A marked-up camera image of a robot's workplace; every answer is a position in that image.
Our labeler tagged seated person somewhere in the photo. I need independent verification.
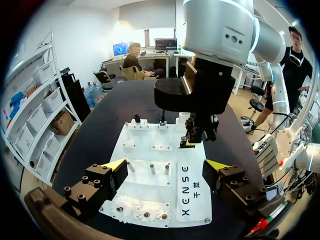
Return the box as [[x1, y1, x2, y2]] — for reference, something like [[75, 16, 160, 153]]
[[122, 42, 166, 81]]

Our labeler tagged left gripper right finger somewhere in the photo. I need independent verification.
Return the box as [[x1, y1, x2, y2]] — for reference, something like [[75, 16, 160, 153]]
[[201, 158, 270, 214]]

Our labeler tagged black Ethernet cable plug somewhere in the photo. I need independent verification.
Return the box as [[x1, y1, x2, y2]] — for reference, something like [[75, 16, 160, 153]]
[[159, 108, 168, 126]]

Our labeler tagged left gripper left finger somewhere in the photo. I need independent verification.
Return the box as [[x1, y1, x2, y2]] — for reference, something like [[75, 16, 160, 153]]
[[63, 158, 129, 219]]

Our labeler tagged white board with sockets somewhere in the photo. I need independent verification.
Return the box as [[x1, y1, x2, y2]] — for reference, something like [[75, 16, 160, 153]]
[[98, 118, 213, 229]]

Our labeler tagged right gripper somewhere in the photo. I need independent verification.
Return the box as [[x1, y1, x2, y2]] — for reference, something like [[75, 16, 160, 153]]
[[153, 55, 236, 149]]

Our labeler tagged standing person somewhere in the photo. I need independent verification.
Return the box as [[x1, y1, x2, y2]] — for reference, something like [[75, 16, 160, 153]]
[[249, 24, 315, 132]]

